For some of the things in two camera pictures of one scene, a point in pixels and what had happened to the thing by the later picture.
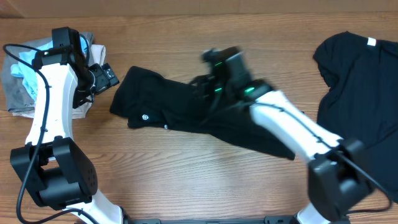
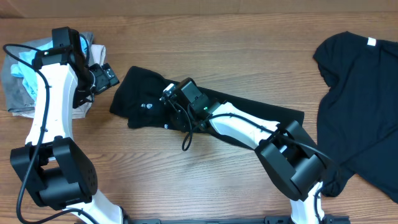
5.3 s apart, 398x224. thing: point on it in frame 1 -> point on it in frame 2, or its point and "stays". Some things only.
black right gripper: (204, 84) -> (177, 117)
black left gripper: (106, 78) stays
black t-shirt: (148, 99) stays
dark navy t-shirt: (361, 104) stays
